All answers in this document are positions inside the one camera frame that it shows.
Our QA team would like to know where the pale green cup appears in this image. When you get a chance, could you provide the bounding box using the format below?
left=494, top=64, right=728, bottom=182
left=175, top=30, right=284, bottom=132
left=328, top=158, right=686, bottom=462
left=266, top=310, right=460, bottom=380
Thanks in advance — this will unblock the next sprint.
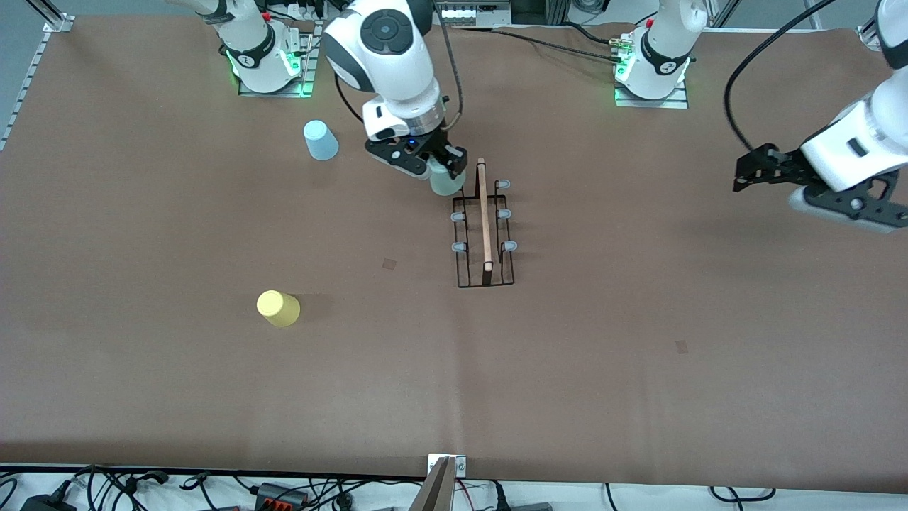
left=429, top=165, right=466, bottom=197

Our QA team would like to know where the black wire cup holder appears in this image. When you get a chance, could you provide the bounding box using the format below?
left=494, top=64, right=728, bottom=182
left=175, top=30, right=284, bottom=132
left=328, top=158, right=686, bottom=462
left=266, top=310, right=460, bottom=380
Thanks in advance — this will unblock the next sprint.
left=451, top=158, right=519, bottom=289

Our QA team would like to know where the yellow cup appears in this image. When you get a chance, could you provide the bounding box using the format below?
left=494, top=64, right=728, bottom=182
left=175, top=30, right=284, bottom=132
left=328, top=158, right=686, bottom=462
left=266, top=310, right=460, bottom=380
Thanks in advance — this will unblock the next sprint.
left=256, top=290, right=301, bottom=329

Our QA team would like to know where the light blue cup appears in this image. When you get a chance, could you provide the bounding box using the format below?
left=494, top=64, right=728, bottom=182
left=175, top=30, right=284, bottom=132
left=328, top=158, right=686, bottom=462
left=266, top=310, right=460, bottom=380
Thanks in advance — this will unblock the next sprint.
left=303, top=119, right=340, bottom=162

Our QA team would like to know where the white connector terminal block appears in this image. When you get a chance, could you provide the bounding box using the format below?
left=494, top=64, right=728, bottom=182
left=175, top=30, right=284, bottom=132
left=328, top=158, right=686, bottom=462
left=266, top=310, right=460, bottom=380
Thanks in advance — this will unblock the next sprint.
left=434, top=0, right=511, bottom=26

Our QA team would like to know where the white power strip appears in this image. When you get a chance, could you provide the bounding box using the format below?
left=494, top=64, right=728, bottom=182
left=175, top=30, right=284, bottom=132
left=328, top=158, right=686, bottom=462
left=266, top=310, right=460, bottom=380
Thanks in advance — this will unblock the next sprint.
left=280, top=0, right=328, bottom=22

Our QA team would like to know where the brown table cover sheet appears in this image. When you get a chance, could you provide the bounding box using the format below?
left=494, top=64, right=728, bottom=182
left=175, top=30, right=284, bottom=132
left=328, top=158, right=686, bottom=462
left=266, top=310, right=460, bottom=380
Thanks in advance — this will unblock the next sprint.
left=0, top=14, right=900, bottom=494

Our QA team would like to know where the black orange connector block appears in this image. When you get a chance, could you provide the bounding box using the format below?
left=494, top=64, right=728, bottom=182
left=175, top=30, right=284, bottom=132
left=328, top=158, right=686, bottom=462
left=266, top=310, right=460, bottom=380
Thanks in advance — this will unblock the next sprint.
left=254, top=481, right=311, bottom=509

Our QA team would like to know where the black power adapter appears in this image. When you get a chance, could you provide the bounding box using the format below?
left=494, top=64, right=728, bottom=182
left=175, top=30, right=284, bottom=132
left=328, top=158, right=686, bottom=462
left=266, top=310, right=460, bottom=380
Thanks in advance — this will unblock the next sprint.
left=20, top=490, right=77, bottom=511

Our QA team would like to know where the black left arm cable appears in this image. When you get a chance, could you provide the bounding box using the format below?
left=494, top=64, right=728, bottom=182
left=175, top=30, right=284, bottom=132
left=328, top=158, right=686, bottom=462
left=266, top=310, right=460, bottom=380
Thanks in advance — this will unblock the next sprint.
left=722, top=0, right=839, bottom=153

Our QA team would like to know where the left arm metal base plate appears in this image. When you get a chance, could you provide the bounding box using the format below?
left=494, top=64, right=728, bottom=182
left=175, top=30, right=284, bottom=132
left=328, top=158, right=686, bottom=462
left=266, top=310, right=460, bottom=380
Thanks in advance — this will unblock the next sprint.
left=614, top=75, right=690, bottom=109

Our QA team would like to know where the black cable to arm base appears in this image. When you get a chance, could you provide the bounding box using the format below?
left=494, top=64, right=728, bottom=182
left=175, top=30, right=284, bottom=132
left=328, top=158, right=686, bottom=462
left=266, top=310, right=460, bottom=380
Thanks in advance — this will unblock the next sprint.
left=451, top=26, right=625, bottom=66

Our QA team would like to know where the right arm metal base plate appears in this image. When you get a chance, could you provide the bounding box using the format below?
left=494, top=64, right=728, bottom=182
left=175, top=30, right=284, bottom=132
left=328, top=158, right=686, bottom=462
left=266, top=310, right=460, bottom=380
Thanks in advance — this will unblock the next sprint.
left=238, top=20, right=324, bottom=99

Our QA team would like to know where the aluminium post with bracket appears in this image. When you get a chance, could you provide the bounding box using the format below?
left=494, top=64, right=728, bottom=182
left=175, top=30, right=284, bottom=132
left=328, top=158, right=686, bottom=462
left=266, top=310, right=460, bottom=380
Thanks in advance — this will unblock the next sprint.
left=408, top=454, right=467, bottom=511

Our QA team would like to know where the perforated metal rail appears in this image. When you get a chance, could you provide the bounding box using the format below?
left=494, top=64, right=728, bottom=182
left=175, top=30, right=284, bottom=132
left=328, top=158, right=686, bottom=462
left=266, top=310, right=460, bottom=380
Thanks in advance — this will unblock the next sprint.
left=0, top=32, right=56, bottom=151

